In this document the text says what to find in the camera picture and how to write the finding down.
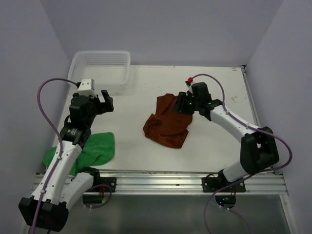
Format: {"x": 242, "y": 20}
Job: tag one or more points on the green towel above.
{"x": 98, "y": 150}

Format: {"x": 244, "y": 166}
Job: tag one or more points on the brown towel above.
{"x": 166, "y": 127}

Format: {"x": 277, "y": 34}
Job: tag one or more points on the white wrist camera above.
{"x": 189, "y": 82}
{"x": 86, "y": 88}

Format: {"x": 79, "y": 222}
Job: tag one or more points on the white plastic basket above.
{"x": 109, "y": 70}

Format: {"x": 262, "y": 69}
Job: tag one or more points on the aluminium mounting rail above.
{"x": 174, "y": 183}

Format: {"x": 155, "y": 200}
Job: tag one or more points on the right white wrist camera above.
{"x": 189, "y": 82}

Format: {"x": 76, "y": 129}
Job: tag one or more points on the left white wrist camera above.
{"x": 86, "y": 88}

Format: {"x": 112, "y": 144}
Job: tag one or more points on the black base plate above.
{"x": 107, "y": 183}
{"x": 212, "y": 184}

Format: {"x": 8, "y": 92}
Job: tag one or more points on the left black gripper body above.
{"x": 94, "y": 103}

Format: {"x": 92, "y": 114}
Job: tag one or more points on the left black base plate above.
{"x": 107, "y": 183}

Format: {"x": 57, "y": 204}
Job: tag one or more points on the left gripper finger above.
{"x": 106, "y": 106}
{"x": 105, "y": 96}

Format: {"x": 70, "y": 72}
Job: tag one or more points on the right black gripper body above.
{"x": 186, "y": 105}

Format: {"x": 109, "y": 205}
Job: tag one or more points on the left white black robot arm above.
{"x": 49, "y": 204}

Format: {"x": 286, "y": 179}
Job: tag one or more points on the right side aluminium rail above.
{"x": 249, "y": 93}

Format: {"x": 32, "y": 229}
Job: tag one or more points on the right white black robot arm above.
{"x": 258, "y": 150}

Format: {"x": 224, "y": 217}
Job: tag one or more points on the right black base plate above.
{"x": 212, "y": 184}

